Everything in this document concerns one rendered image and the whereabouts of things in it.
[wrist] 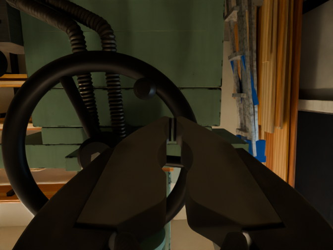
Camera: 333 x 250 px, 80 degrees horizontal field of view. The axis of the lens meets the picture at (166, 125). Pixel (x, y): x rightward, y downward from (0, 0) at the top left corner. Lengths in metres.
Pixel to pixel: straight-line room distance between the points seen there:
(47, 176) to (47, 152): 2.96
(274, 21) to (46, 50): 1.60
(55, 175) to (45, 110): 2.95
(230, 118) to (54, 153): 2.78
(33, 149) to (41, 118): 0.08
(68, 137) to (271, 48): 1.59
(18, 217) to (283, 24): 4.06
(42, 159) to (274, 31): 1.68
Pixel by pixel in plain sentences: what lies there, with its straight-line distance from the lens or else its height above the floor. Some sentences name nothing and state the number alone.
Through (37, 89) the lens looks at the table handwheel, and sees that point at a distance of 0.32.
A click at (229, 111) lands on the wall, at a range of 3.11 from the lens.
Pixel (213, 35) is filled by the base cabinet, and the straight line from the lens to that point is 0.49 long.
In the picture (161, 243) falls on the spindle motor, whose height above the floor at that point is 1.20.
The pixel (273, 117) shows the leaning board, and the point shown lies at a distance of 1.81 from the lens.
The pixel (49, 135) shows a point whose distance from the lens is 0.54.
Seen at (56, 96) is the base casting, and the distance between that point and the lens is 0.52.
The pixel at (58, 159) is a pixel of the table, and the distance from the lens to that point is 0.55.
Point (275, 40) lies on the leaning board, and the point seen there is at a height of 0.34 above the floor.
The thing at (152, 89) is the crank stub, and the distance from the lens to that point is 0.22.
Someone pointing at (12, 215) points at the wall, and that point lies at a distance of 4.04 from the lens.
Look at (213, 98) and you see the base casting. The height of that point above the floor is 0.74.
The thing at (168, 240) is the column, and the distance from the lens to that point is 1.03.
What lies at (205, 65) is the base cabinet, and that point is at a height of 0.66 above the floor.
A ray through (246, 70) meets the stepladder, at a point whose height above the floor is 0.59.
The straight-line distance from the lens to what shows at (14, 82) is 2.89.
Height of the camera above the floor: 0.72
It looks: 9 degrees up
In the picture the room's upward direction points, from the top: 180 degrees clockwise
